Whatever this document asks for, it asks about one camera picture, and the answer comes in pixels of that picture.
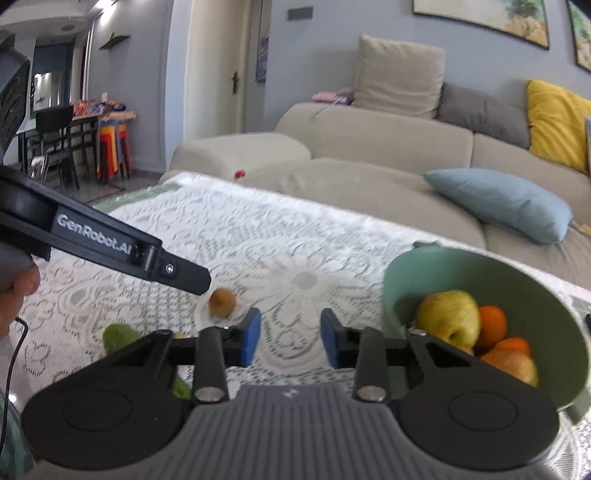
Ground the person's left hand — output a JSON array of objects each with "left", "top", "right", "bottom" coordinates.
[{"left": 0, "top": 265, "right": 41, "bottom": 340}]

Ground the black dining chair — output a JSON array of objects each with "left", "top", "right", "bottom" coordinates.
[{"left": 34, "top": 106, "right": 79, "bottom": 190}]

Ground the dark wall shelf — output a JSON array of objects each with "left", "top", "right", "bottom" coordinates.
[{"left": 99, "top": 32, "right": 130, "bottom": 51}]

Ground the green cucumber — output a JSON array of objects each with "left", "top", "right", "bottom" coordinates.
[{"left": 102, "top": 324, "right": 192, "bottom": 400}]

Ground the pile of snack packets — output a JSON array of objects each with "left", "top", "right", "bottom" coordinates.
[{"left": 74, "top": 99, "right": 127, "bottom": 116}]

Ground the brown kiwi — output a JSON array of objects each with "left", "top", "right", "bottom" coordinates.
[{"left": 209, "top": 287, "right": 237, "bottom": 319}]

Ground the yellow-green apple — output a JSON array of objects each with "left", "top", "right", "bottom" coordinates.
[{"left": 416, "top": 290, "right": 482, "bottom": 349}]

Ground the white lace tablecloth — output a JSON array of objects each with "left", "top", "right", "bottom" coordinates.
[{"left": 18, "top": 172, "right": 591, "bottom": 480}]

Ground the small blue wall picture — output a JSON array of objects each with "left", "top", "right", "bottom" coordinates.
[{"left": 256, "top": 0, "right": 271, "bottom": 84}]

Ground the grey cushion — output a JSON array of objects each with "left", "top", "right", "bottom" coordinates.
[{"left": 436, "top": 83, "right": 532, "bottom": 149}]

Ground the green plastic strainer bowl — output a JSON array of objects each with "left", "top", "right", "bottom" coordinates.
[{"left": 382, "top": 241, "right": 591, "bottom": 411}]

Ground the framed tree painting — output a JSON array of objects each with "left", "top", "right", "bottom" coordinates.
[{"left": 412, "top": 0, "right": 551, "bottom": 51}]

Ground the orange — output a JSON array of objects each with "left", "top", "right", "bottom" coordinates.
[
  {"left": 475, "top": 305, "right": 509, "bottom": 349},
  {"left": 494, "top": 337, "right": 533, "bottom": 357}
]

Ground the stack of coloured stools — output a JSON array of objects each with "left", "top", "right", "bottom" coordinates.
[{"left": 97, "top": 122, "right": 132, "bottom": 183}]

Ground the framed landscape painting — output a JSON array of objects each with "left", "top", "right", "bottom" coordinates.
[{"left": 567, "top": 0, "right": 591, "bottom": 73}]

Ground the teal patterned clothing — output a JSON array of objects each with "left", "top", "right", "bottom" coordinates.
[{"left": 0, "top": 388, "right": 35, "bottom": 476}]

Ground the yellow cushion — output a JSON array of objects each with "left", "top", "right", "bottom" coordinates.
[{"left": 526, "top": 79, "right": 591, "bottom": 175}]

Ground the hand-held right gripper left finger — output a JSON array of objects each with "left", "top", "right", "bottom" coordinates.
[{"left": 99, "top": 308, "right": 262, "bottom": 404}]

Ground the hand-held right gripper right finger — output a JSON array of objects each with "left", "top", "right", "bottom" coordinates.
[{"left": 320, "top": 308, "right": 485, "bottom": 403}]

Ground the light blue pillow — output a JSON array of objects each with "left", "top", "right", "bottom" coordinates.
[{"left": 424, "top": 167, "right": 574, "bottom": 245}]

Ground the thin black cable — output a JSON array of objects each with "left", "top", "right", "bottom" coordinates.
[{"left": 0, "top": 316, "right": 29, "bottom": 446}]

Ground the dark dining table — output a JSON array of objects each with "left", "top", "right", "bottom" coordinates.
[{"left": 18, "top": 111, "right": 137, "bottom": 185}]

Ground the cream door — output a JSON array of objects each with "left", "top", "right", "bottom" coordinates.
[{"left": 187, "top": 0, "right": 259, "bottom": 139}]

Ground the pink cloth bundle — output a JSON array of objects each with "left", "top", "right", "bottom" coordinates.
[{"left": 311, "top": 87, "right": 356, "bottom": 106}]

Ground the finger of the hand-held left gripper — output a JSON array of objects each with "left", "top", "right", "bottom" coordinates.
[{"left": 131, "top": 240, "right": 212, "bottom": 296}]

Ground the beige cushion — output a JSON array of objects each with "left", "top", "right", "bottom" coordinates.
[{"left": 353, "top": 34, "right": 446, "bottom": 120}]

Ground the beige sofa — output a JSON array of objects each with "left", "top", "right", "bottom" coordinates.
[{"left": 159, "top": 83, "right": 591, "bottom": 296}]

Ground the red apple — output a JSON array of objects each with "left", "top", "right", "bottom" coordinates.
[{"left": 480, "top": 348, "right": 540, "bottom": 387}]

